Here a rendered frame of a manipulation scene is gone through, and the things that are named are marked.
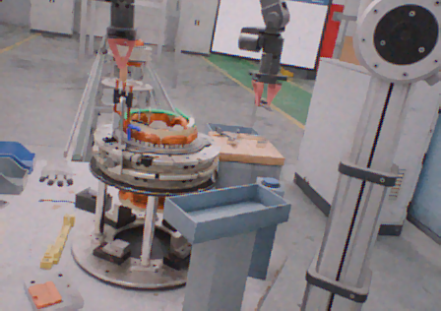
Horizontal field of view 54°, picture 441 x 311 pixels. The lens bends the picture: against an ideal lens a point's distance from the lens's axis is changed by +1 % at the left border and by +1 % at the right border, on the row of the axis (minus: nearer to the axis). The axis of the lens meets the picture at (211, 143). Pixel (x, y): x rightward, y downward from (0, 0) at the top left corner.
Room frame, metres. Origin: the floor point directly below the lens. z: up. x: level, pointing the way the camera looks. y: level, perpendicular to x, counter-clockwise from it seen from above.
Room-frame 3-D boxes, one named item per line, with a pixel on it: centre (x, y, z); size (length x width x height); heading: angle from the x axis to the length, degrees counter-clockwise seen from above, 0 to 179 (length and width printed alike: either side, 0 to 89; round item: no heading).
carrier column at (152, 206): (0.91, 0.11, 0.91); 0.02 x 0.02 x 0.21
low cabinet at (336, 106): (3.44, -1.20, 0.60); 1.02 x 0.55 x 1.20; 15
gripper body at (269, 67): (1.25, -0.13, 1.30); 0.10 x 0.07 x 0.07; 103
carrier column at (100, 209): (1.01, 0.26, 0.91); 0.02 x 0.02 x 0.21
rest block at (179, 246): (0.97, 0.03, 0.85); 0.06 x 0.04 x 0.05; 153
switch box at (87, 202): (1.21, 0.33, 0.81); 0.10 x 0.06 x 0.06; 72
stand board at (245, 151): (1.22, -0.10, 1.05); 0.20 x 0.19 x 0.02; 13
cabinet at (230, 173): (1.22, -0.10, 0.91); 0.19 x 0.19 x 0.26; 13
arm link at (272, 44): (1.25, -0.13, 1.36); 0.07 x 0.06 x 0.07; 68
